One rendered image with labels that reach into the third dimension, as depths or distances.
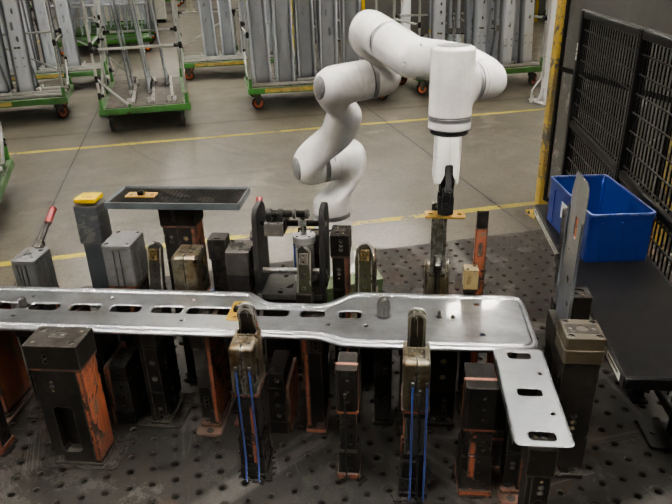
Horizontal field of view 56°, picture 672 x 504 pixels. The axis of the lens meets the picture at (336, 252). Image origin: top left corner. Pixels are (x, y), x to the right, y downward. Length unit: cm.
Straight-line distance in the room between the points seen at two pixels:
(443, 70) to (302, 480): 91
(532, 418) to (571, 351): 20
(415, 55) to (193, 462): 103
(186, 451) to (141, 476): 11
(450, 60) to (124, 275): 96
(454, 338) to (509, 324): 14
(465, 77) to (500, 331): 55
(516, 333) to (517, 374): 15
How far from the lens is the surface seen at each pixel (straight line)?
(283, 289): 166
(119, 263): 169
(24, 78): 894
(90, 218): 189
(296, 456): 155
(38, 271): 182
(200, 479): 153
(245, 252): 161
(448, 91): 124
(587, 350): 136
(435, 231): 154
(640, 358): 137
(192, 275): 163
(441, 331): 141
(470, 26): 971
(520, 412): 122
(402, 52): 137
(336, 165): 194
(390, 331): 141
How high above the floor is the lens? 175
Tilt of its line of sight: 25 degrees down
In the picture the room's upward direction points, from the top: 2 degrees counter-clockwise
